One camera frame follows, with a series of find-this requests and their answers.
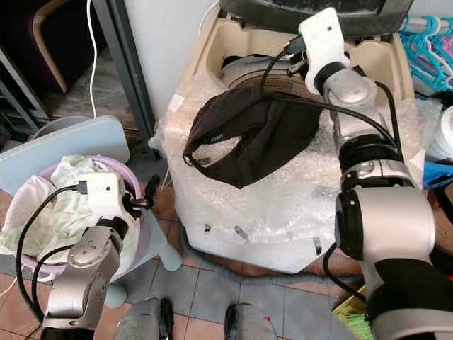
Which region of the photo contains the yellow-green plastic basket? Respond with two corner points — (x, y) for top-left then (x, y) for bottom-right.
(332, 293), (377, 340)

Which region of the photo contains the pale green cloth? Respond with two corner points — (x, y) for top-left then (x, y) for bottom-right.
(0, 154), (114, 257)

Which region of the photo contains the dark metal rack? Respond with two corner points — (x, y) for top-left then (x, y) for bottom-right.
(0, 42), (54, 128)

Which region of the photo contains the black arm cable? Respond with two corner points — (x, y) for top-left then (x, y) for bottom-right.
(16, 181), (90, 325)
(259, 34), (406, 160)

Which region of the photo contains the grey plastic bucket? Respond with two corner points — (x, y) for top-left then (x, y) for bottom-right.
(35, 115), (93, 140)

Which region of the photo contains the white hanging cable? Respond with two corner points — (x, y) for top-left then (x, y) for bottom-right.
(86, 0), (98, 118)

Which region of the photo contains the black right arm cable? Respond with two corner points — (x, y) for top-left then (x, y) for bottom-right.
(259, 34), (406, 160)

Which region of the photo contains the teal clothes hangers bundle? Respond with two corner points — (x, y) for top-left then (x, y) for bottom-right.
(398, 13), (453, 98)

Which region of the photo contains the white floor cable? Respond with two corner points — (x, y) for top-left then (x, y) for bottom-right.
(0, 276), (18, 298)

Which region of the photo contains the dark metal door frame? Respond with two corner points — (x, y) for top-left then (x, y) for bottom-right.
(93, 0), (161, 141)

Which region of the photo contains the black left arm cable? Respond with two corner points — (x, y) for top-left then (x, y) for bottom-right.
(16, 181), (90, 325)

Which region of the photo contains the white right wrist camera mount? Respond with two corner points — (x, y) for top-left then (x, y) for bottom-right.
(298, 7), (343, 76)

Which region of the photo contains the grey robot leg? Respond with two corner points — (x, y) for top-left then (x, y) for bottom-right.
(222, 302), (292, 340)
(112, 297), (173, 340)

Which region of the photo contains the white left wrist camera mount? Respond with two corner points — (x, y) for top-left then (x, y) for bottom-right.
(86, 172), (127, 219)

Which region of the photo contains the purple laundry basket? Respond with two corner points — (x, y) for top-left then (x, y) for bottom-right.
(16, 154), (144, 278)

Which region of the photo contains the white plastic container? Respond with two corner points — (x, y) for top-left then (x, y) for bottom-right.
(427, 105), (453, 162)

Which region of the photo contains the black garment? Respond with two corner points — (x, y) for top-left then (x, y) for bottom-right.
(182, 88), (323, 189)

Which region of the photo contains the wooden chair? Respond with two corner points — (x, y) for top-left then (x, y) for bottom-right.
(30, 0), (89, 75)

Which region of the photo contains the grey right robot leg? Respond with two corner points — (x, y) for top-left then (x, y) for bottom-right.
(222, 302), (292, 340)

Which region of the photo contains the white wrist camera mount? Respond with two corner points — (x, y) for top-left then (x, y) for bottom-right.
(86, 172), (127, 219)
(298, 7), (343, 76)

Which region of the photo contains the beige bubble-wrapped washing machine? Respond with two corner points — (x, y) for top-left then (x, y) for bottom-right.
(153, 8), (429, 275)

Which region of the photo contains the grey left robot leg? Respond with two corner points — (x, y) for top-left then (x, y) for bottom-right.
(112, 297), (173, 340)

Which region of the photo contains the light blue plastic stool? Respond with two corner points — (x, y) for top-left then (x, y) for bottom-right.
(0, 115), (183, 310)

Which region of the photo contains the dark washing machine lid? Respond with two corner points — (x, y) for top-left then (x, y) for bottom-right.
(218, 0), (415, 36)

